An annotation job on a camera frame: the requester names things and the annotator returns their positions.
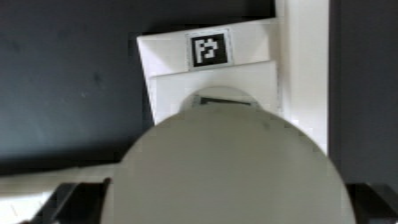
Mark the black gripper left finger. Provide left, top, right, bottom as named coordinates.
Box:
left=29, top=178, right=111, bottom=224

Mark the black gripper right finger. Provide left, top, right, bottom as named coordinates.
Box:
left=346, top=183, right=398, bottom=224

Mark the white lamp bulb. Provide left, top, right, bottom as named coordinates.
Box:
left=99, top=87, right=355, bottom=224

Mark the white L-shaped border frame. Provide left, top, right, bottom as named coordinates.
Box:
left=0, top=0, right=328, bottom=224

